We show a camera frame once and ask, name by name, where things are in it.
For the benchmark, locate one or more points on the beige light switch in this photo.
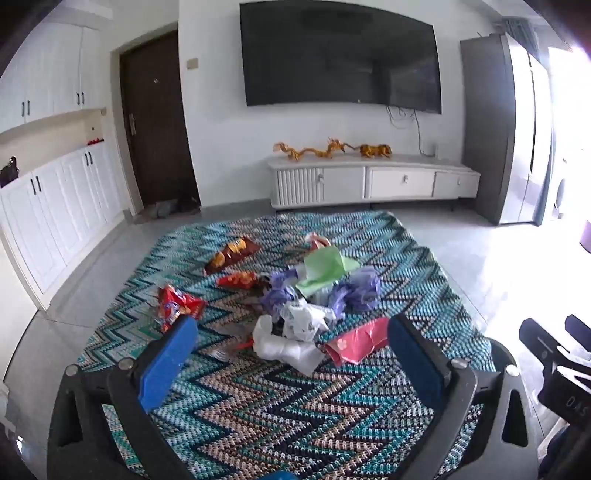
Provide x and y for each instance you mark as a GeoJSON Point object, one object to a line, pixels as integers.
{"type": "Point", "coordinates": [192, 63]}

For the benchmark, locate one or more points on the red flower print bag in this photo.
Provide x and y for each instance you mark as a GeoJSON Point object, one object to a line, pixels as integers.
{"type": "Point", "coordinates": [360, 344]}

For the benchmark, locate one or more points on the white base cabinets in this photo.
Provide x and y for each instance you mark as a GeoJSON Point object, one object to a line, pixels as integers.
{"type": "Point", "coordinates": [51, 217]}

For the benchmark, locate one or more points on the white printed plastic bag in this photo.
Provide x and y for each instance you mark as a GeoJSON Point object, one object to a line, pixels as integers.
{"type": "Point", "coordinates": [304, 321]}

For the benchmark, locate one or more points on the blue curtain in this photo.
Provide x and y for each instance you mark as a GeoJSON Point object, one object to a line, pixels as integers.
{"type": "Point", "coordinates": [521, 34]}

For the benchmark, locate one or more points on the golden dragon figure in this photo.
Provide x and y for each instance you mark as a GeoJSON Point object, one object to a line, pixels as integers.
{"type": "Point", "coordinates": [304, 152]}

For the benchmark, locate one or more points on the dark brown door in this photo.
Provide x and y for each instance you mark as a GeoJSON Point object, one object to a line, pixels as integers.
{"type": "Point", "coordinates": [157, 138]}

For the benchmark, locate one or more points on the golden tiger figure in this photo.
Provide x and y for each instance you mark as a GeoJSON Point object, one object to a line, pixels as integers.
{"type": "Point", "coordinates": [374, 150]}

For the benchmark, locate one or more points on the purple plastic bag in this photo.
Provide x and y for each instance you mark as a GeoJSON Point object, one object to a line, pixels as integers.
{"type": "Point", "coordinates": [279, 295]}
{"type": "Point", "coordinates": [355, 290]}

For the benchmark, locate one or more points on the brown chip bag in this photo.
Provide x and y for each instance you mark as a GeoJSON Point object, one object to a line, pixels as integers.
{"type": "Point", "coordinates": [231, 256]}

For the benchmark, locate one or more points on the red snack bag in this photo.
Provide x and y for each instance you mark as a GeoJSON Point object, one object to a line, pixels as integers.
{"type": "Point", "coordinates": [178, 304]}

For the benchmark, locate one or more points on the purple stool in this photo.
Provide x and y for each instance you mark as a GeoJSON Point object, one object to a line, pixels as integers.
{"type": "Point", "coordinates": [585, 242]}

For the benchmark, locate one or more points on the grey refrigerator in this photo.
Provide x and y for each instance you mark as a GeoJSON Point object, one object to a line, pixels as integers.
{"type": "Point", "coordinates": [489, 129]}

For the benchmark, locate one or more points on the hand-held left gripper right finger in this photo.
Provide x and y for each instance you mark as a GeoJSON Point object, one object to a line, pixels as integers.
{"type": "Point", "coordinates": [411, 364]}

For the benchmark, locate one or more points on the small red chip bag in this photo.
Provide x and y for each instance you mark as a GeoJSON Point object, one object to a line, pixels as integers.
{"type": "Point", "coordinates": [238, 279]}

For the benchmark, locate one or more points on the grey slippers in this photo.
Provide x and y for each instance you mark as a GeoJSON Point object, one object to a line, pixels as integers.
{"type": "Point", "coordinates": [165, 210]}

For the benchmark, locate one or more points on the dark shoes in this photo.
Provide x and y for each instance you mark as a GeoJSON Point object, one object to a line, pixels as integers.
{"type": "Point", "coordinates": [189, 204]}

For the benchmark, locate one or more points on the white wall cabinets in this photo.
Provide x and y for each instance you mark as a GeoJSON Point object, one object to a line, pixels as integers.
{"type": "Point", "coordinates": [46, 78]}

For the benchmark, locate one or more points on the pink and white paper bag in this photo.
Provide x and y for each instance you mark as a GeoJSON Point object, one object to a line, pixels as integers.
{"type": "Point", "coordinates": [316, 241]}

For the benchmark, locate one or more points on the zigzag patterned woven rug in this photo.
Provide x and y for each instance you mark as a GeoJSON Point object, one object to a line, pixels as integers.
{"type": "Point", "coordinates": [277, 415]}

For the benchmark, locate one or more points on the white television console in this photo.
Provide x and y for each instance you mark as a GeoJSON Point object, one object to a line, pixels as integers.
{"type": "Point", "coordinates": [401, 182]}

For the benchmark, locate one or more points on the small red items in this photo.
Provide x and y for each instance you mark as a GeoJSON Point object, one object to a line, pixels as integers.
{"type": "Point", "coordinates": [94, 141]}

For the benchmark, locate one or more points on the black handbag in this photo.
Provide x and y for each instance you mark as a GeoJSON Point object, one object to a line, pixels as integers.
{"type": "Point", "coordinates": [8, 173]}

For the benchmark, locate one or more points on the black wall television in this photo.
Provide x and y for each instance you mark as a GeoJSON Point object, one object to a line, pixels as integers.
{"type": "Point", "coordinates": [337, 60]}

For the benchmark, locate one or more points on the clear plastic wrapper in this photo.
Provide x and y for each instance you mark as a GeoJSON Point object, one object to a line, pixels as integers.
{"type": "Point", "coordinates": [231, 339]}

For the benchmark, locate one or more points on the person's blue trouser leg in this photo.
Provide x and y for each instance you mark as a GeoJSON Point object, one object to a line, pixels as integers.
{"type": "Point", "coordinates": [570, 457]}

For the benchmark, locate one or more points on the green plastic bag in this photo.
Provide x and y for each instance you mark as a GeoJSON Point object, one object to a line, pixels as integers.
{"type": "Point", "coordinates": [323, 267]}

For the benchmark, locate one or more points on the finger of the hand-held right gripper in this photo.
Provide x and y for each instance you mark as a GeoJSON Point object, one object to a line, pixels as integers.
{"type": "Point", "coordinates": [542, 339]}
{"type": "Point", "coordinates": [579, 325]}

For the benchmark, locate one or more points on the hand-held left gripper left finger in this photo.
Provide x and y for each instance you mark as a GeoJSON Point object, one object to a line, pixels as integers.
{"type": "Point", "coordinates": [168, 362]}

